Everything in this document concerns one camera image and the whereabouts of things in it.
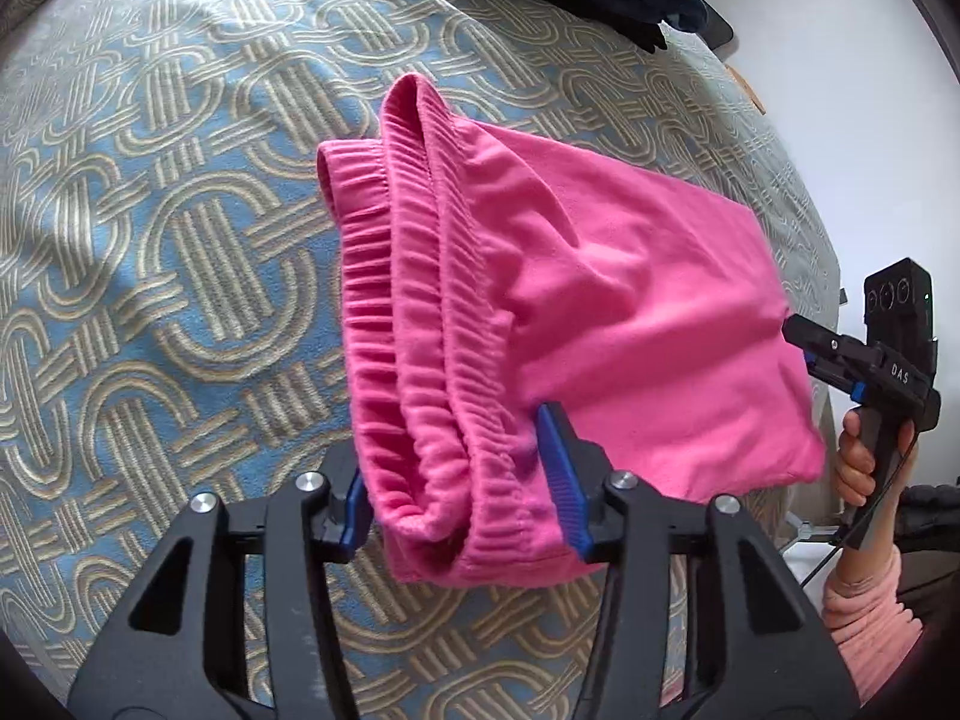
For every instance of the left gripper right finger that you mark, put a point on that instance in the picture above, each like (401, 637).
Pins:
(755, 646)

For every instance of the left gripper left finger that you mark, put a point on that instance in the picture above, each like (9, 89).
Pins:
(174, 645)

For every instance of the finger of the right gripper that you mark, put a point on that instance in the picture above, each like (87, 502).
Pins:
(814, 340)

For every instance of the pink pants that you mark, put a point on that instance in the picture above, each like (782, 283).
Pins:
(487, 271)

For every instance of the right forearm pink sleeve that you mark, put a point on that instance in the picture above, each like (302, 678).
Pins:
(873, 630)

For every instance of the person's right hand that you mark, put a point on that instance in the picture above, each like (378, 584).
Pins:
(853, 470)

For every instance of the orange box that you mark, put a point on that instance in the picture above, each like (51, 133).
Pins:
(746, 88)

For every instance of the patterned blue bedspread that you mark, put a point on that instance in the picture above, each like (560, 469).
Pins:
(170, 286)

